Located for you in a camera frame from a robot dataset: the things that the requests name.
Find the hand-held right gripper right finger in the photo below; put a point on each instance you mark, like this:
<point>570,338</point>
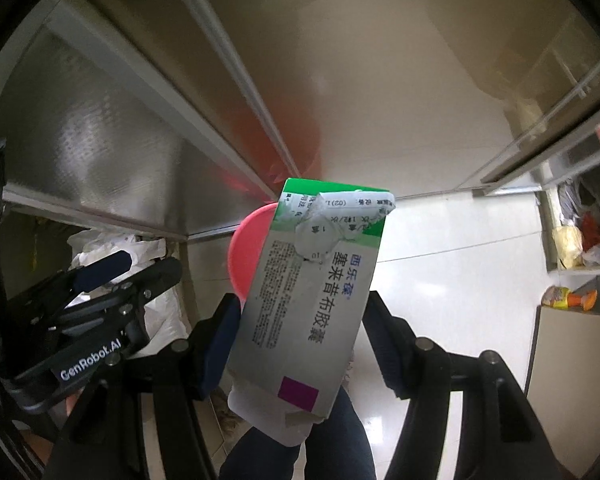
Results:
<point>387,355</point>

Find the grey cabinet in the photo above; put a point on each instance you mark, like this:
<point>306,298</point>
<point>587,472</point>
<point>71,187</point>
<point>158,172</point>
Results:
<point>580,370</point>

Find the stainless cabinet door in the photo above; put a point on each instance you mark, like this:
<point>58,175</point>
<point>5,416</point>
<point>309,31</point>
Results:
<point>105,135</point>
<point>405,60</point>

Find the white green medicine box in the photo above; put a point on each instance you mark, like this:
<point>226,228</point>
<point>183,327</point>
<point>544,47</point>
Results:
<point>305,310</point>

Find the red plastic bucket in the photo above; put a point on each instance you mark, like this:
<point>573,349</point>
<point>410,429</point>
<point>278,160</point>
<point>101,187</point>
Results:
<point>247,255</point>

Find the small white plastic bag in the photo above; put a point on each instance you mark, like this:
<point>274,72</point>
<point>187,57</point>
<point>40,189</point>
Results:
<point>597,255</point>

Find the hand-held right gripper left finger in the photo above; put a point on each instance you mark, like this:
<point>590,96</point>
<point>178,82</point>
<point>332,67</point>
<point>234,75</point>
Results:
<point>220,350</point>

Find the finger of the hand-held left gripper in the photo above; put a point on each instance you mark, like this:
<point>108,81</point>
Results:
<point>102,270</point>
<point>155,277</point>

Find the dark cloth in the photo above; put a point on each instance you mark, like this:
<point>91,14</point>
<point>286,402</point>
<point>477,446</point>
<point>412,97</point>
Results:
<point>587,195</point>

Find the yellow bag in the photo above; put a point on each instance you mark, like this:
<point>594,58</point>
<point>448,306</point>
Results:
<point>567,245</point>

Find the person's jeans leg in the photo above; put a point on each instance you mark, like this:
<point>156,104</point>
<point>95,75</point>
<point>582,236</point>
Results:
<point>330,440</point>

